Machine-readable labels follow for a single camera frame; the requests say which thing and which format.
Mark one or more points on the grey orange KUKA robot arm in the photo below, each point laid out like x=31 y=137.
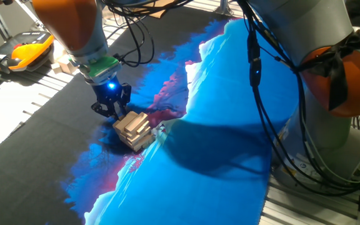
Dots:
x=308 y=25

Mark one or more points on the orange black teach pendant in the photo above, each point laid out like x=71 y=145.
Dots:
x=20 y=51

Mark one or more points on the large wooden cube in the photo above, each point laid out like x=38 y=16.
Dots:
x=66 y=65

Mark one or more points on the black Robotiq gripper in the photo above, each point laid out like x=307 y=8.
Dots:
x=109 y=92

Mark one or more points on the blue black printed cloth mat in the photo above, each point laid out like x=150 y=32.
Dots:
x=198 y=162

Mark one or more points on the flat brown cardboard sheet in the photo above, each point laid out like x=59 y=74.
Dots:
x=158 y=9

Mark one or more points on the small wooden block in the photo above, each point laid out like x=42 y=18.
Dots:
x=56 y=68

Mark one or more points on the green wrist mounting plate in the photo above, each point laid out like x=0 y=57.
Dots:
x=102 y=67

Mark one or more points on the wooden Jenga block tower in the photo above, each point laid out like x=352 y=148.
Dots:
x=133 y=131

